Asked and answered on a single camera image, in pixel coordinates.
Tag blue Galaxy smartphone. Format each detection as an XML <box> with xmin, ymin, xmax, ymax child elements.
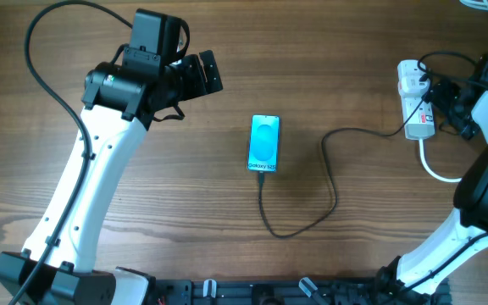
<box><xmin>247</xmin><ymin>114</ymin><xmax>280</xmax><ymax>173</ymax></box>

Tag black USB charging cable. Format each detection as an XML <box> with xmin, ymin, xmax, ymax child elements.
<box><xmin>257</xmin><ymin>67</ymin><xmax>436</xmax><ymax>240</ymax></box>

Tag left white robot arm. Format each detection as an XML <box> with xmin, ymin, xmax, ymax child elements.
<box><xmin>0</xmin><ymin>9</ymin><xmax>223</xmax><ymax>304</ymax></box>

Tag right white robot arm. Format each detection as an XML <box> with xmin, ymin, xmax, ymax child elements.
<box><xmin>371</xmin><ymin>53</ymin><xmax>488</xmax><ymax>304</ymax></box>

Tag white charger plug adapter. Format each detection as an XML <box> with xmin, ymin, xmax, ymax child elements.
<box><xmin>398</xmin><ymin>75</ymin><xmax>430</xmax><ymax>98</ymax></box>

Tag white power strip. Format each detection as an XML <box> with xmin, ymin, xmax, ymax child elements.
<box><xmin>397</xmin><ymin>59</ymin><xmax>435</xmax><ymax>141</ymax></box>

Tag white power strip cord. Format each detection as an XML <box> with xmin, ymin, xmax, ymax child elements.
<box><xmin>418</xmin><ymin>0</ymin><xmax>488</xmax><ymax>184</ymax></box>

